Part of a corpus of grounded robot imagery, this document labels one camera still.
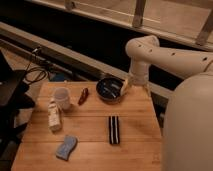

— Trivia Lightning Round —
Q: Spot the dark blue bowl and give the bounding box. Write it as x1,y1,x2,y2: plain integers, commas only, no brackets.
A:
96,77,123,102

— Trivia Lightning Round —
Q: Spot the white plastic bottle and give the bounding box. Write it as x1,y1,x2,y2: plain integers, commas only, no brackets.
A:
48,99,61,132

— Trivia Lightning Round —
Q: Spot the metal window rail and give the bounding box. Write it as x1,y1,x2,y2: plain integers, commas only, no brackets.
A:
0,21,174,101

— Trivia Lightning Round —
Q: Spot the black cable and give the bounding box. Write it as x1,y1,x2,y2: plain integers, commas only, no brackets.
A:
23,46,54,84

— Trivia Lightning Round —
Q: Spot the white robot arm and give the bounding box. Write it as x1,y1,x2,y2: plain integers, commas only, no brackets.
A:
125,35,213,171

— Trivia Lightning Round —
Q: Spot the red brown small object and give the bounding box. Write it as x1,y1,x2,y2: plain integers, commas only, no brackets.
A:
78,88,89,105

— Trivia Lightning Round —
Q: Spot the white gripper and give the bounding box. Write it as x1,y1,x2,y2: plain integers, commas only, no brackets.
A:
120,74,151,98

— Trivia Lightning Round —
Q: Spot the black chair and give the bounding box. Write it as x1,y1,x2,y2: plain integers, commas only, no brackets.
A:
0,50,35,157

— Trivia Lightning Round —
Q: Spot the white ceramic cup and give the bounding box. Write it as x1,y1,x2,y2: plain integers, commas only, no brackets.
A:
53,87,71,110

